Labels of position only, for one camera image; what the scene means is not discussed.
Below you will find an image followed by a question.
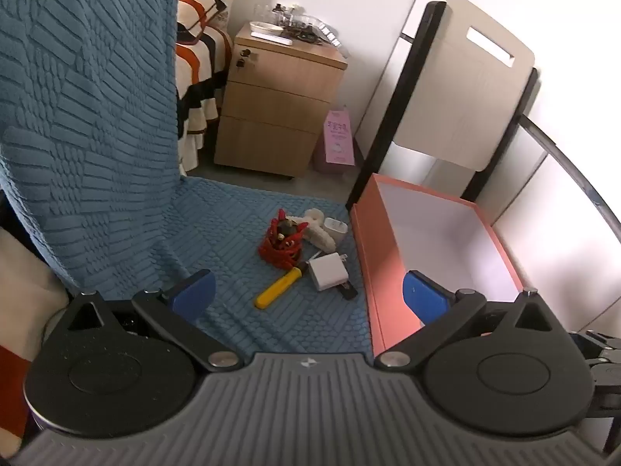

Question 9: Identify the wooden nightstand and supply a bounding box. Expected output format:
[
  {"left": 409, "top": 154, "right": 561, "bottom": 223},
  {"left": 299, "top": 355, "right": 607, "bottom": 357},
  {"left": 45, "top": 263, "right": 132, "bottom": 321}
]
[{"left": 213, "top": 22, "right": 349, "bottom": 180}]

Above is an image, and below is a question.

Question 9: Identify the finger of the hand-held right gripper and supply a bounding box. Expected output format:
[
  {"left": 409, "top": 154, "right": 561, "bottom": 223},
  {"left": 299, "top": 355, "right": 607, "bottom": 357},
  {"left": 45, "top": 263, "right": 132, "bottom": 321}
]
[{"left": 567, "top": 331, "right": 621, "bottom": 421}]

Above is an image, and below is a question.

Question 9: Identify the red tasselled toy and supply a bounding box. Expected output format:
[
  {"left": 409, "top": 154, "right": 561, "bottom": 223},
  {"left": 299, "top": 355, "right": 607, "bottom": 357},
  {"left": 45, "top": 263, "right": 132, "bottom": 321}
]
[{"left": 258, "top": 209, "right": 310, "bottom": 269}]

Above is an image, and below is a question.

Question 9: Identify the clear plastic container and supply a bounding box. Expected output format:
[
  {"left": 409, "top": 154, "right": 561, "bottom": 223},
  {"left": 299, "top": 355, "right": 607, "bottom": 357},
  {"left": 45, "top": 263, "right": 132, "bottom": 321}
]
[{"left": 279, "top": 10, "right": 347, "bottom": 49}]

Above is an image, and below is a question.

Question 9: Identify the curved metal rail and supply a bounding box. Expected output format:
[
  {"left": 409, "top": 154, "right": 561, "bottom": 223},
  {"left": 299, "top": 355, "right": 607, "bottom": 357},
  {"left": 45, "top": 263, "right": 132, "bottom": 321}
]
[{"left": 521, "top": 116, "right": 621, "bottom": 248}]

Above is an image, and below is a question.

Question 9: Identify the white hair claw clip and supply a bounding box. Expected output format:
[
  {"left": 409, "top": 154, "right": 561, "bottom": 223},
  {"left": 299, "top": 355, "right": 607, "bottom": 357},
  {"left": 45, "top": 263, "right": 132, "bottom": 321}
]
[{"left": 290, "top": 209, "right": 337, "bottom": 248}]

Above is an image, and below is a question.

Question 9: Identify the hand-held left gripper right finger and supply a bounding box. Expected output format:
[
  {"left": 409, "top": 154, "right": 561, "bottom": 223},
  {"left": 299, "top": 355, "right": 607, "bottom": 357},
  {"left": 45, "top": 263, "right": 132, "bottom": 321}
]
[{"left": 373, "top": 270, "right": 567, "bottom": 374}]

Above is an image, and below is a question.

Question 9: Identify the blue textured blanket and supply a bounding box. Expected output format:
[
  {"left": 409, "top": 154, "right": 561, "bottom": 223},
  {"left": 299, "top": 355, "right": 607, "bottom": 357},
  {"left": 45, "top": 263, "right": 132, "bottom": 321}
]
[{"left": 0, "top": 0, "right": 376, "bottom": 365}]

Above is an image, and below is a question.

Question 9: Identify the cream cloth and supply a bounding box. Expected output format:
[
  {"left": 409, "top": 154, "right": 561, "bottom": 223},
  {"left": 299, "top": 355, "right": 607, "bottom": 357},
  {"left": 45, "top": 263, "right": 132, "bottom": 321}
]
[{"left": 0, "top": 226, "right": 69, "bottom": 350}]

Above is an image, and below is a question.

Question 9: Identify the yellow handled screwdriver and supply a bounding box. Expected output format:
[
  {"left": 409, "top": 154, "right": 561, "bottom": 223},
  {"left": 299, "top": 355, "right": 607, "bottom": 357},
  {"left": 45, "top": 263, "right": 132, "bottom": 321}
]
[{"left": 255, "top": 252, "right": 323, "bottom": 310}]

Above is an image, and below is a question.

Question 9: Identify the pink paper sign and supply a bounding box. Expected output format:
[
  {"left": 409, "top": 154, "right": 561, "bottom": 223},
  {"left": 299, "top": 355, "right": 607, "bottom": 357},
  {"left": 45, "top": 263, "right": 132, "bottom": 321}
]
[{"left": 313, "top": 104, "right": 356, "bottom": 173}]

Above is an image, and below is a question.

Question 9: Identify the orange cloth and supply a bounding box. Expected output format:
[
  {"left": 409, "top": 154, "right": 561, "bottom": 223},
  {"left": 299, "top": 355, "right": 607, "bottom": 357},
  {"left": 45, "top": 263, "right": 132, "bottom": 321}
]
[{"left": 0, "top": 344, "right": 30, "bottom": 438}]

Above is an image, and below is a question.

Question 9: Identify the white chair with black frame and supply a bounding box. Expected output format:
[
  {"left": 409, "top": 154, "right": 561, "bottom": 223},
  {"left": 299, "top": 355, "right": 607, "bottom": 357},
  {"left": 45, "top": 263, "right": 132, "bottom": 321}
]
[{"left": 345, "top": 0, "right": 539, "bottom": 226}]

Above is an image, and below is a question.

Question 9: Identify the white square power adapter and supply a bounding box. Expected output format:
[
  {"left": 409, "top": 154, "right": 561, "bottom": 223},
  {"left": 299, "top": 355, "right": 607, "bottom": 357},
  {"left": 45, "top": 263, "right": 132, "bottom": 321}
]
[{"left": 308, "top": 251, "right": 351, "bottom": 292}]

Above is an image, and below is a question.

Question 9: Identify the striped orange black bedspread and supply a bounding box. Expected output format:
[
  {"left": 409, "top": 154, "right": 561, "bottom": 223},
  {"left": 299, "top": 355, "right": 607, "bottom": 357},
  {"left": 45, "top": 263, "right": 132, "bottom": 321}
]
[{"left": 175, "top": 0, "right": 234, "bottom": 176}]

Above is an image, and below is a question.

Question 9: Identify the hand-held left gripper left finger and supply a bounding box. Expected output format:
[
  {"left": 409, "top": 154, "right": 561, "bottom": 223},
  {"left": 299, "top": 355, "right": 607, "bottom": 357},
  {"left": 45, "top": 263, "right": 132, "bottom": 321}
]
[{"left": 65, "top": 269, "right": 244, "bottom": 373}]

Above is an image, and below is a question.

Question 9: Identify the orange box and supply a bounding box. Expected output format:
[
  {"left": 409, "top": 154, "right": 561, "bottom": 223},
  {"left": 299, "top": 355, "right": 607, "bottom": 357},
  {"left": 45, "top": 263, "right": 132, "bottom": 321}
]
[{"left": 350, "top": 172, "right": 526, "bottom": 357}]

